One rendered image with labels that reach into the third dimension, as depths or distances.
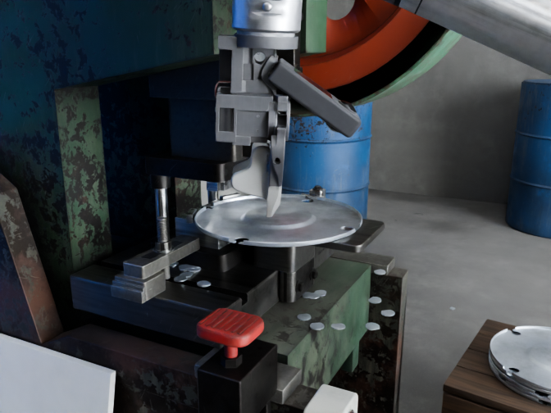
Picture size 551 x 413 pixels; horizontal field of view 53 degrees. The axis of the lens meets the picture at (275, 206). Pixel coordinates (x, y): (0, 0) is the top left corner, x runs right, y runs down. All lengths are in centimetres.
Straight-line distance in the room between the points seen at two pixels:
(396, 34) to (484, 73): 298
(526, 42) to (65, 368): 81
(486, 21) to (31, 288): 80
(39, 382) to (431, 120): 359
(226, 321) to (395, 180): 377
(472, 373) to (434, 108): 303
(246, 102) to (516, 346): 104
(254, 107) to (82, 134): 45
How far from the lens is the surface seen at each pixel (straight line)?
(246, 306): 87
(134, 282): 86
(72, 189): 99
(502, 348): 145
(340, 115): 62
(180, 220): 99
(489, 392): 135
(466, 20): 72
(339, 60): 124
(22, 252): 103
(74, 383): 98
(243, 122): 62
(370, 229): 93
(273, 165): 62
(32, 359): 104
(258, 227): 92
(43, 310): 104
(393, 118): 431
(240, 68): 62
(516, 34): 72
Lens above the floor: 107
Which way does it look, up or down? 16 degrees down
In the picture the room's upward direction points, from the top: straight up
